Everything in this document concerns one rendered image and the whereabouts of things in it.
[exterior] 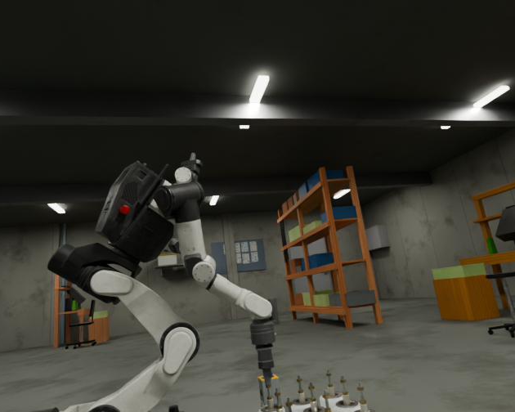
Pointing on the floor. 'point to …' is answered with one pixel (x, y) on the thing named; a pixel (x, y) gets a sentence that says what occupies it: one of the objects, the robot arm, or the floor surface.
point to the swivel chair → (82, 327)
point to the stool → (508, 304)
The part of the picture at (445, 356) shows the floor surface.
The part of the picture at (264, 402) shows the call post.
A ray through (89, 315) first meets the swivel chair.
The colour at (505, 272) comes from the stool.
